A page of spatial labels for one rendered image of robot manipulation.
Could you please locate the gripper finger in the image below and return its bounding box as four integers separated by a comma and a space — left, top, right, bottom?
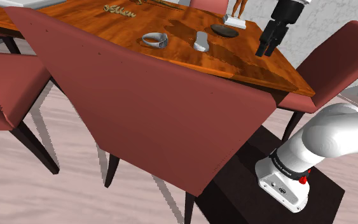
264, 25, 290, 58
255, 19, 276, 58

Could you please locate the figure on white base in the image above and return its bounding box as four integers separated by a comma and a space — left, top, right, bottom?
222, 0, 250, 30

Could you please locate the dark oval plate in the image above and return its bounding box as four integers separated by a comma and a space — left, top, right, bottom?
210, 24, 240, 39

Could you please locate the small grey vase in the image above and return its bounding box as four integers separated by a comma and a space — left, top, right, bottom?
193, 31, 210, 53

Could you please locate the red chair with dark legs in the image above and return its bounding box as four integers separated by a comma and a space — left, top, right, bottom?
277, 20, 358, 143
0, 51, 60, 175
4, 6, 279, 224
189, 0, 230, 16

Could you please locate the gold thin ornament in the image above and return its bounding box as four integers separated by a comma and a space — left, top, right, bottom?
131, 0, 184, 11

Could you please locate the wooden dining table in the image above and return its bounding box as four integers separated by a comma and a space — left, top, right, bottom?
0, 0, 316, 97

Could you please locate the gold lettering ornament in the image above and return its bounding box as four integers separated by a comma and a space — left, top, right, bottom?
103, 4, 137, 18

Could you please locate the dark robot stand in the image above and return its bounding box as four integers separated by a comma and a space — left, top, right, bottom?
194, 124, 345, 224

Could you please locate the white flat board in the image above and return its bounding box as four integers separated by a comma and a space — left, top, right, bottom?
0, 0, 67, 10

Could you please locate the silver ring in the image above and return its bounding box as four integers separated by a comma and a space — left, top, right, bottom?
141, 32, 169, 49

